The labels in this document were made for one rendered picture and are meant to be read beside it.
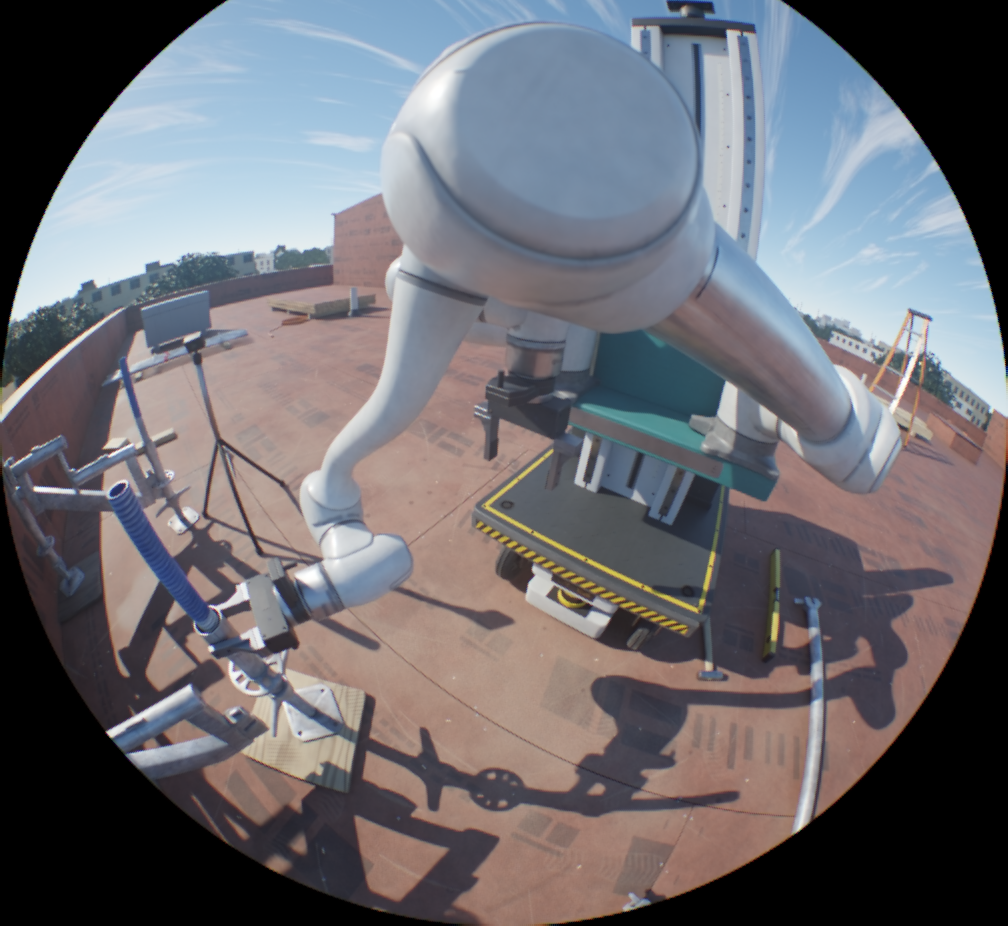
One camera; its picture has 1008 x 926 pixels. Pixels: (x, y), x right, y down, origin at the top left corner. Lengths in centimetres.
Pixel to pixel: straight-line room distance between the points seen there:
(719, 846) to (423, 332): 128
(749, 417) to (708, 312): 48
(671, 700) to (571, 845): 50
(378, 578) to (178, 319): 600
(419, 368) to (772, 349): 32
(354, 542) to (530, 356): 41
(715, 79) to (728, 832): 189
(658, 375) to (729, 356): 59
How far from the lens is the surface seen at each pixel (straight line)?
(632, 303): 18
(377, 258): 1016
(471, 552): 127
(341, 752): 100
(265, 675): 75
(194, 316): 637
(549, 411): 51
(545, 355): 48
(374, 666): 106
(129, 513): 47
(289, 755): 105
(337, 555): 58
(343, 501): 62
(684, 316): 22
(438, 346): 34
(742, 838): 123
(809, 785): 133
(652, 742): 108
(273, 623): 58
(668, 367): 84
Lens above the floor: 97
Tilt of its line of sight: 28 degrees down
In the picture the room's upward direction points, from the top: 5 degrees clockwise
